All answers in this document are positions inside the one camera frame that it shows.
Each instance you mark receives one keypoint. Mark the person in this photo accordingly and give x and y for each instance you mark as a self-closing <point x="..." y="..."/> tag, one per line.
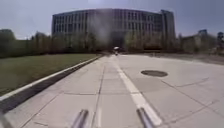
<point x="116" y="50"/>

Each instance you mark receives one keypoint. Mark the grey concrete slab pavement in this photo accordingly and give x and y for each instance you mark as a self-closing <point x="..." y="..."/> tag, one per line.
<point x="113" y="100"/>

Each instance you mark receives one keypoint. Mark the large curved grey building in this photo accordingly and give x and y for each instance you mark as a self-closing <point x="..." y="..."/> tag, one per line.
<point x="113" y="25"/>

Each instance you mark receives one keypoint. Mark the round dark manhole cover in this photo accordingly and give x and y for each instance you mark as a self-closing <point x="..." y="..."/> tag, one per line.
<point x="154" y="73"/>

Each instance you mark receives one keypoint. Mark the robot's own part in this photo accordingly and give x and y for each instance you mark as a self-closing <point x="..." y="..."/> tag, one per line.
<point x="80" y="119"/>
<point x="145" y="118"/>

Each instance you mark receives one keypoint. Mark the row of trees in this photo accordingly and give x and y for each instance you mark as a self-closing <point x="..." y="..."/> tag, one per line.
<point x="50" y="43"/>

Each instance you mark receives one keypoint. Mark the pale stone kerb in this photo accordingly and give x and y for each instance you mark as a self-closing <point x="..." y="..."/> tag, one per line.
<point x="43" y="80"/>

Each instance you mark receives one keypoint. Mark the green grass lawn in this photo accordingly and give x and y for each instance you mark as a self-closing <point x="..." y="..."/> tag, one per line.
<point x="30" y="68"/>

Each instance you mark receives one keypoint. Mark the low building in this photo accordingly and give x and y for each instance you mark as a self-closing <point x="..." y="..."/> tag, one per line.
<point x="196" y="41"/>

